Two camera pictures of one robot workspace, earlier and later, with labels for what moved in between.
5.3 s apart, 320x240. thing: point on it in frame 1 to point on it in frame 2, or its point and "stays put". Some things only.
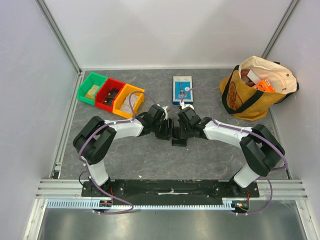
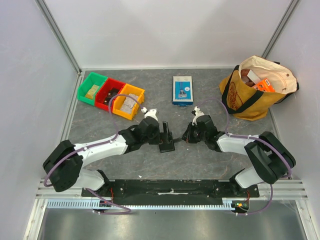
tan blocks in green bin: (91, 93) stays put
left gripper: (164, 135) to (156, 141)
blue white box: (181, 85) stays put
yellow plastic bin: (121, 105) stays put
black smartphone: (177, 140) to (164, 147)
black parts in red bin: (111, 95) stays put
